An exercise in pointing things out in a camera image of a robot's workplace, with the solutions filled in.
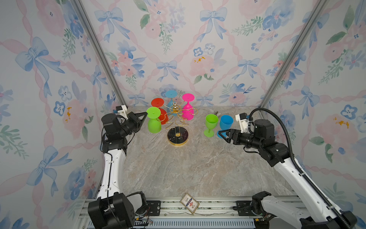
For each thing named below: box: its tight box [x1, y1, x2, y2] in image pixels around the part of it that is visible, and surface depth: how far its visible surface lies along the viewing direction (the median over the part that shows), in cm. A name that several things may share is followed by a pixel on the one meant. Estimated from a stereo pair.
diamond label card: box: [180, 192, 200, 214], surface depth 76 cm
